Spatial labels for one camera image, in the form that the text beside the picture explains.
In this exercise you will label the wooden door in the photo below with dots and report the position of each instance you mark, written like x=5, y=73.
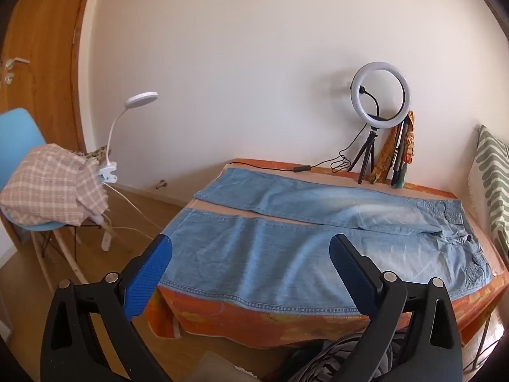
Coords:
x=43, y=47

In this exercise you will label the folded grey tripod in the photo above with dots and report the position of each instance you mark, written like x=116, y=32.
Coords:
x=397, y=159

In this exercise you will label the blue chair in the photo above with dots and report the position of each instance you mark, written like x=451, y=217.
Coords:
x=20, y=135

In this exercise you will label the blue denim pants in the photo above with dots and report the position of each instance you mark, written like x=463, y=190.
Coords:
x=278, y=254

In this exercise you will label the leopard print cloth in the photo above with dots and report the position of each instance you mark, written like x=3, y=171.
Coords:
x=97, y=154

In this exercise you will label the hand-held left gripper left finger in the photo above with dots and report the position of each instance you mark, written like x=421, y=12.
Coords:
x=147, y=274

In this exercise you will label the green white patterned cushion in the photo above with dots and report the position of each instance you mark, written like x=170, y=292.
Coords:
x=493, y=175

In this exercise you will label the black mini tripod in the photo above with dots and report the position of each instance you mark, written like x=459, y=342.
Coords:
x=368, y=155

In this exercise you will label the white clip lamp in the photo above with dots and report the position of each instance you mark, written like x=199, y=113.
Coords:
x=141, y=98

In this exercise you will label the beige checked cloth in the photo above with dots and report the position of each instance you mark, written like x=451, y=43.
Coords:
x=47, y=183

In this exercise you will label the metal doorstop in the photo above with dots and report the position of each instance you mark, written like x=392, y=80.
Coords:
x=162, y=184

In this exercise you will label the orange patterned scarf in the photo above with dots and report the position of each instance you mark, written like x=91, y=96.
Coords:
x=387, y=151

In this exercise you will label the colourful knotted cloth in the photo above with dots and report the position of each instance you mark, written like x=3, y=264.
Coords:
x=409, y=143

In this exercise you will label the black white striped fabric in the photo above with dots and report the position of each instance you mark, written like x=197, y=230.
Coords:
x=318, y=362

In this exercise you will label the orange floral tablecloth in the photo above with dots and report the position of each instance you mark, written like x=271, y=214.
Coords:
x=238, y=322

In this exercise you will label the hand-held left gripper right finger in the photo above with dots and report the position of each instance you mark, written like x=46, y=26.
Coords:
x=350, y=270

